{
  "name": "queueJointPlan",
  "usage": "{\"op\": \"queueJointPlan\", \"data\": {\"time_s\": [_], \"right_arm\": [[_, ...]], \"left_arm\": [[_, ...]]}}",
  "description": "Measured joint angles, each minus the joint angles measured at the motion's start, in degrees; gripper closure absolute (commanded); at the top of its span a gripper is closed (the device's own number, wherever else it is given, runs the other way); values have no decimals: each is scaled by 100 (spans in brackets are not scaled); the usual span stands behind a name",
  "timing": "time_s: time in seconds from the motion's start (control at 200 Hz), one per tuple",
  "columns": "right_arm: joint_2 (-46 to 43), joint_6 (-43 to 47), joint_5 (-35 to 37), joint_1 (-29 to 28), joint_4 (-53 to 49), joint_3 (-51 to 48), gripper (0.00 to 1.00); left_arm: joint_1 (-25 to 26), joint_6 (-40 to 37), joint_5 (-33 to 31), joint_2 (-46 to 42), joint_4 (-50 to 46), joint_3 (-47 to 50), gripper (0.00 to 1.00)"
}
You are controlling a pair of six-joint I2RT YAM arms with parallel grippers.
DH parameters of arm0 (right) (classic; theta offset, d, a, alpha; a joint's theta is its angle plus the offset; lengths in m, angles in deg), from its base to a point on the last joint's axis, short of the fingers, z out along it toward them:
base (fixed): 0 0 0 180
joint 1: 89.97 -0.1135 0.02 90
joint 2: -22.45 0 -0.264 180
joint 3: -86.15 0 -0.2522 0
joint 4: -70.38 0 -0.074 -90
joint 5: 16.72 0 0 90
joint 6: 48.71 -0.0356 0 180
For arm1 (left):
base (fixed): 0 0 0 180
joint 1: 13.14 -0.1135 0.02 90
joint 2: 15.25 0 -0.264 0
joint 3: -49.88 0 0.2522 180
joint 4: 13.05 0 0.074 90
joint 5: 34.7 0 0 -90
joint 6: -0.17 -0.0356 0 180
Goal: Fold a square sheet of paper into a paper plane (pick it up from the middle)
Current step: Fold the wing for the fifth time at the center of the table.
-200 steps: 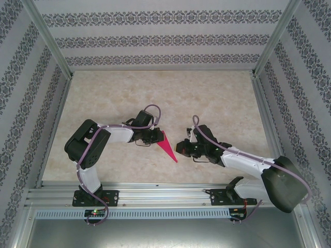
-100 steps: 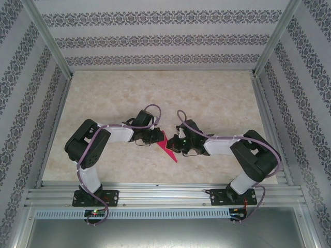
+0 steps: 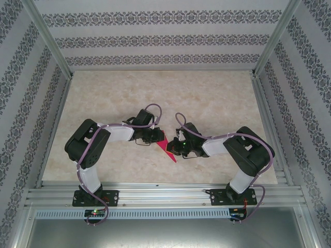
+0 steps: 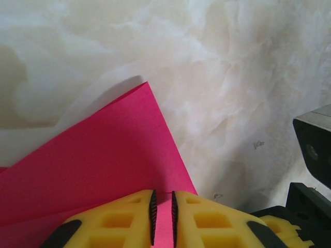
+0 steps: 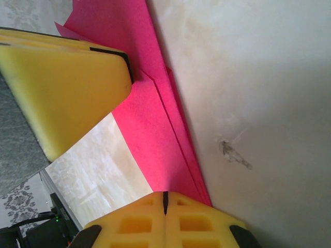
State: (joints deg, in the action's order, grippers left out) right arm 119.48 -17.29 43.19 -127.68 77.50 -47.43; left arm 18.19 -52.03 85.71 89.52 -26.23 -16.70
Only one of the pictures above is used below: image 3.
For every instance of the pink paper sheet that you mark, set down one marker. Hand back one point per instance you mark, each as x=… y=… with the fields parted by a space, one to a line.
x=168 y=152

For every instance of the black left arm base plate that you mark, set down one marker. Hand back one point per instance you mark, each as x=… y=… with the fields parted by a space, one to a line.
x=113 y=197

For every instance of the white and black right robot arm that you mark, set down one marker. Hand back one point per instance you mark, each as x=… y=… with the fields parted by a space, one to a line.
x=214 y=147

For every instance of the aluminium mounting rail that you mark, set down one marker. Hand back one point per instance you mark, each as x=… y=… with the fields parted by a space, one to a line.
x=160 y=196

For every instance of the grey metal sheet panel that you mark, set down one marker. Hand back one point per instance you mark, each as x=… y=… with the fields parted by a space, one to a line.
x=165 y=232

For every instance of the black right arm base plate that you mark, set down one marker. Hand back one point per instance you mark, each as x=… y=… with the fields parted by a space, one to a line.
x=217 y=199

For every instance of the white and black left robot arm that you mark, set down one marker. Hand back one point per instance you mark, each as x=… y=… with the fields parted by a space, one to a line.
x=119 y=134

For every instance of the aluminium side rail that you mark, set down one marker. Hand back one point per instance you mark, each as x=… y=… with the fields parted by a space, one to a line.
x=270 y=129
x=52 y=129

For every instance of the aluminium frame post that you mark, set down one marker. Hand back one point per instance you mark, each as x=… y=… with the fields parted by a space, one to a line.
x=275 y=38
x=49 y=38

